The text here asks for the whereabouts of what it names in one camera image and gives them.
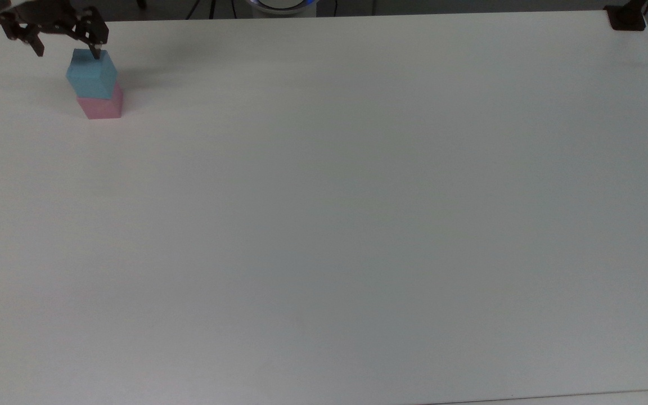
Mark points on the black clamp mount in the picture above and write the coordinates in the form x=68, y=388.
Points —
x=626, y=17

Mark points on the pink cube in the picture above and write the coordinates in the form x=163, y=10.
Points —
x=103, y=107

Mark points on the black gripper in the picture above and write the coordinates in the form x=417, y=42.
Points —
x=48, y=14

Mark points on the blue cube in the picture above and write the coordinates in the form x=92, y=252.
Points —
x=91, y=75

